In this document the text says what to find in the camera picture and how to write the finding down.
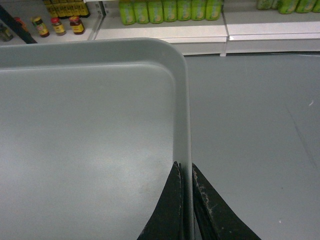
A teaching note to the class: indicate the red lid sauce jar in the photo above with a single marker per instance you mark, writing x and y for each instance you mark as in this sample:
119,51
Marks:
76,25

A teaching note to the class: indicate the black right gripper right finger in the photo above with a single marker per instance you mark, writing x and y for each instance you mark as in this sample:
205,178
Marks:
216,220

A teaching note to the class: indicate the grey rectangular serving tray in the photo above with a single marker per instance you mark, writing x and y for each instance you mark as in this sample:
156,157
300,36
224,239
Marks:
89,132

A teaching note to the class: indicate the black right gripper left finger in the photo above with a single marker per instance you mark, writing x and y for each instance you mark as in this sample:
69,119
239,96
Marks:
166,221

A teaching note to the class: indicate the white middle shelf board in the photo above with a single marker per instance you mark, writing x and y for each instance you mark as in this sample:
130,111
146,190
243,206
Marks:
240,29

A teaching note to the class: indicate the green lid sauce jar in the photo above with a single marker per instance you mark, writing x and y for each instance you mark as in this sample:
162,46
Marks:
40,26

